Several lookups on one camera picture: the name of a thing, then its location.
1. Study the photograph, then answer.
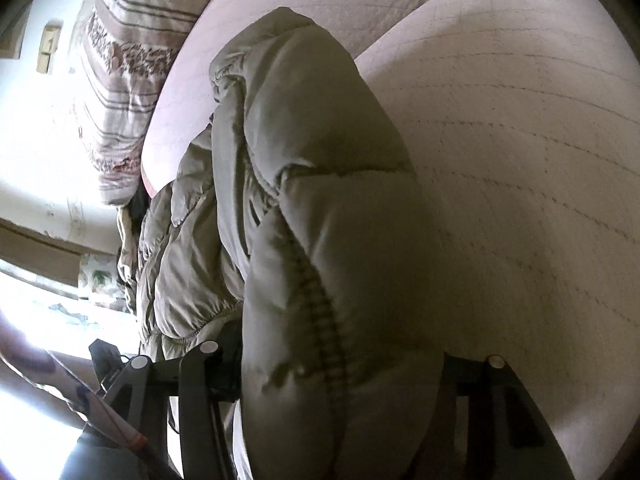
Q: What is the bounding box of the person's left forearm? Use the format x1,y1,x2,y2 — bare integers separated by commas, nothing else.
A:
0,305,151,456

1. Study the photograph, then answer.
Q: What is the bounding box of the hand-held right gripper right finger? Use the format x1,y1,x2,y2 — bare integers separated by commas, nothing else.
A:
414,354,576,480

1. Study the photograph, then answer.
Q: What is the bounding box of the olive quilted hooded jacket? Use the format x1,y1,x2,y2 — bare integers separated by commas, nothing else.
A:
136,7,446,480

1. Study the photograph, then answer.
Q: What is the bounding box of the pale pink quilted bed cover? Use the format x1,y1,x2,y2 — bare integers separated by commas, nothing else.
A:
350,0,640,480

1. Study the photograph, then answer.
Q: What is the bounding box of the striped floral pillow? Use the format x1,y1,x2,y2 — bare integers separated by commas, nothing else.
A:
70,0,241,206

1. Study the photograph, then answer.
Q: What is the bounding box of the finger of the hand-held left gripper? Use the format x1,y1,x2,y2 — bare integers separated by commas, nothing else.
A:
89,339,126,392

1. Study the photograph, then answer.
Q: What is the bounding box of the pink bolster pillow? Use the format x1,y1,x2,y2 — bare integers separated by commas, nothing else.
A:
141,0,496,198

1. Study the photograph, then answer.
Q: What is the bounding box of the floral small pillow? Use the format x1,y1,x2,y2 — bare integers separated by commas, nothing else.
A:
79,254,126,311

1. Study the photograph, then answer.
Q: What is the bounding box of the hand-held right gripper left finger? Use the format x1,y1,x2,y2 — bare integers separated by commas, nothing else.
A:
102,327,244,480

